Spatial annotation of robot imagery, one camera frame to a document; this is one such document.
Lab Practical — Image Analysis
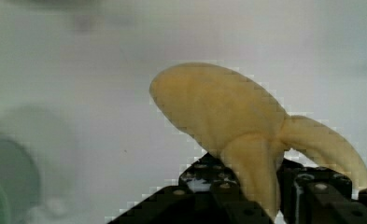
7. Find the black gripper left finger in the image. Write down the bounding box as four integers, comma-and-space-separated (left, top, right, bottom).
107, 154, 274, 224

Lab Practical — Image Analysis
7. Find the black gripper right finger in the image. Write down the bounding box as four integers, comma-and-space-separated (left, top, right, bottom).
277, 159, 367, 224

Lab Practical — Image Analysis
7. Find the yellow plush peeled banana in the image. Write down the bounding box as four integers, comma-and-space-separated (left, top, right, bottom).
149, 63, 367, 218

